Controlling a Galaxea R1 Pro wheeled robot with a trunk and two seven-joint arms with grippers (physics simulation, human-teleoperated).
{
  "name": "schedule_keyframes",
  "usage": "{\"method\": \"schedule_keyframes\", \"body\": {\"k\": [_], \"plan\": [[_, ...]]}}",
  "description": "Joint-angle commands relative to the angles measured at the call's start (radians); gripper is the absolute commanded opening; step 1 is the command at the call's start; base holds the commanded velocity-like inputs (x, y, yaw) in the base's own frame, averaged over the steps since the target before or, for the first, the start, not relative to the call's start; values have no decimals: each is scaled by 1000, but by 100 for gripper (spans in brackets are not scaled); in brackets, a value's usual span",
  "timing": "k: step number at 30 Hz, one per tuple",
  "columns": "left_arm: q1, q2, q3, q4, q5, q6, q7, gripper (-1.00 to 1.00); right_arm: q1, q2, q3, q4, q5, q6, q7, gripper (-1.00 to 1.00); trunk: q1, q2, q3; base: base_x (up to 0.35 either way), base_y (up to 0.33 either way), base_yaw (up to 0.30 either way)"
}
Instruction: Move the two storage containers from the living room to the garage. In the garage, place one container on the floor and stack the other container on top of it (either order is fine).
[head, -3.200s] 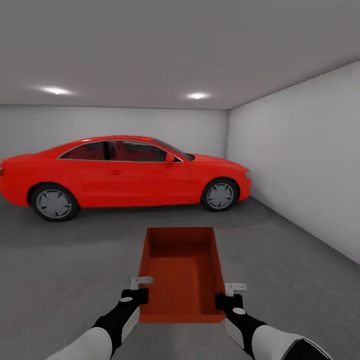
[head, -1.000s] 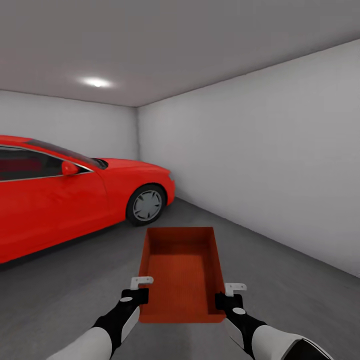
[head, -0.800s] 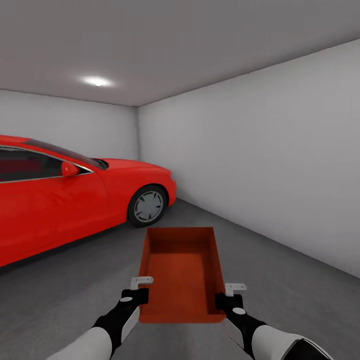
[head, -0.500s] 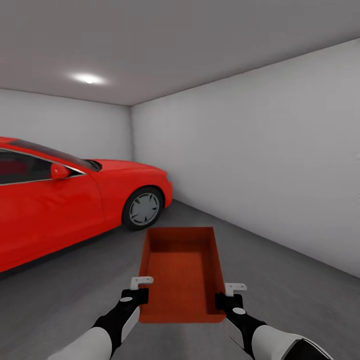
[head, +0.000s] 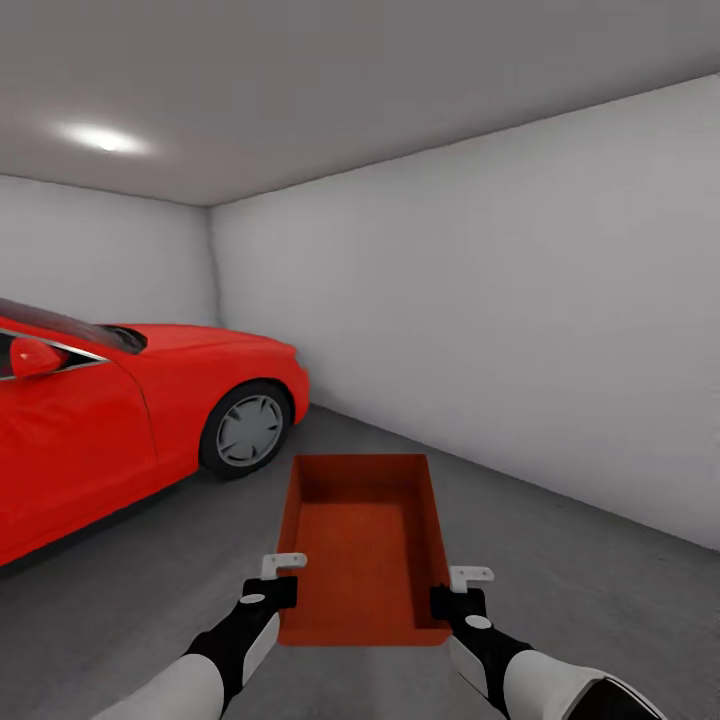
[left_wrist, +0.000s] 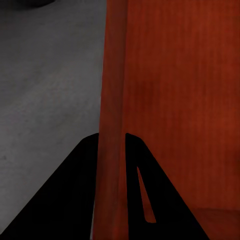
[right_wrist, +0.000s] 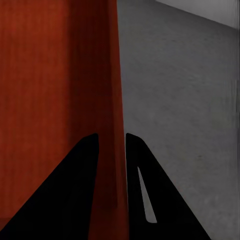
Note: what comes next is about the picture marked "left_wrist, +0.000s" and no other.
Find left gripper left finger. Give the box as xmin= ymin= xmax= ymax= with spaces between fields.
xmin=0 ymin=133 xmax=99 ymax=240

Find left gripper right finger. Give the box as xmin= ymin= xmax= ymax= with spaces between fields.
xmin=125 ymin=133 xmax=210 ymax=240

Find storage box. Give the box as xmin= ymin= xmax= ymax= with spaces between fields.
xmin=92 ymin=0 xmax=240 ymax=240

